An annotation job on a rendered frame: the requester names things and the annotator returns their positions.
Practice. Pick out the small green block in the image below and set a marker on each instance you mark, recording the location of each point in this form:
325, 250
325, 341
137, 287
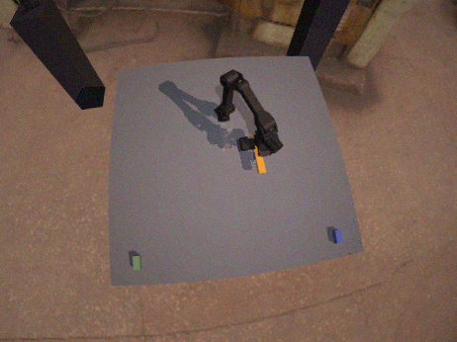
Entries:
137, 262

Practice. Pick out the orange bar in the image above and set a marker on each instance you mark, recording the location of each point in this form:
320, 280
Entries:
259, 160

